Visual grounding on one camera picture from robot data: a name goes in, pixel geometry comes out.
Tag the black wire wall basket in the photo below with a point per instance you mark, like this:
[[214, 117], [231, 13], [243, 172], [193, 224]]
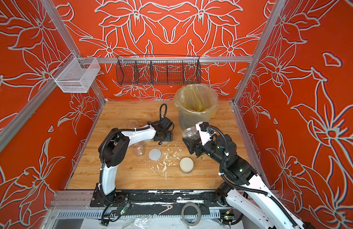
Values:
[[158, 70]]

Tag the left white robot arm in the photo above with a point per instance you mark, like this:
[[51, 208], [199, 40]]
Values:
[[113, 149]]

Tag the clear plastic wall basket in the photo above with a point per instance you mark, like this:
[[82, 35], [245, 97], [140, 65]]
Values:
[[75, 74]]

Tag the clear tape roll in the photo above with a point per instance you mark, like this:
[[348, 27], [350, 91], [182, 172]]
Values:
[[197, 214]]

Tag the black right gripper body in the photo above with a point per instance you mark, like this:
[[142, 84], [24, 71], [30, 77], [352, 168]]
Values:
[[193, 146]]

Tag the glass jar patterned lid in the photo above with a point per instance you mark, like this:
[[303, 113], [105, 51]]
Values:
[[139, 148]]

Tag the translucent ribbed trash bin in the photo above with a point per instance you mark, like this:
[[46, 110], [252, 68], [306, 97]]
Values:
[[188, 120]]

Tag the clear glass jar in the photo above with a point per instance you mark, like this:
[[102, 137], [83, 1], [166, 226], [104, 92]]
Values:
[[132, 124]]

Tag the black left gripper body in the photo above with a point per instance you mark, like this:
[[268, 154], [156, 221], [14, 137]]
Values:
[[167, 137]]

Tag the glass jar beige lid front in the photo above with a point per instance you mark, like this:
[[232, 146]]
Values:
[[186, 165]]

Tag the glass jar beige lid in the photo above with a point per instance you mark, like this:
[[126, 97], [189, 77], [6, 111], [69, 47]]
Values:
[[191, 133], [186, 165]]

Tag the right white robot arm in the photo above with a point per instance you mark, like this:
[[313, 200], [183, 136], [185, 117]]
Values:
[[243, 189]]

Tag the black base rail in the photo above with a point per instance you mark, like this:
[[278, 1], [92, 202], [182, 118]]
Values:
[[207, 197]]

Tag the glass jar beige lid back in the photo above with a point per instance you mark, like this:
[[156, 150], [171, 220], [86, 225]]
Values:
[[191, 133]]

